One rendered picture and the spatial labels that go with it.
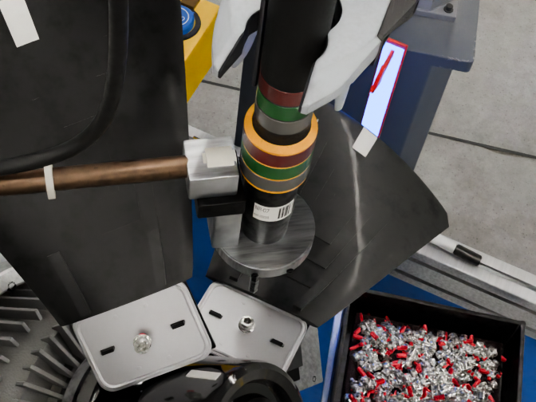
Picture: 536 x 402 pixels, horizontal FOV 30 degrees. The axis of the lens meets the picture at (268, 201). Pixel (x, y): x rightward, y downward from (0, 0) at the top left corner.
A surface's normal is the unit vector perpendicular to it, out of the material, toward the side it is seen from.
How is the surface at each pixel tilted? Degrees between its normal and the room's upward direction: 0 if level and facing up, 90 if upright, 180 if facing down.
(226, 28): 42
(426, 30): 0
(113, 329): 48
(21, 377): 22
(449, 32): 0
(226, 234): 90
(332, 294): 14
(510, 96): 0
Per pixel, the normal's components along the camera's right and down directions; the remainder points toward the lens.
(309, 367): 0.75, -0.04
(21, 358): -0.23, -0.60
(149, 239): 0.10, 0.11
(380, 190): 0.44, -0.50
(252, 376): 0.75, 0.22
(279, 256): 0.09, -0.53
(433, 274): -0.42, 0.75
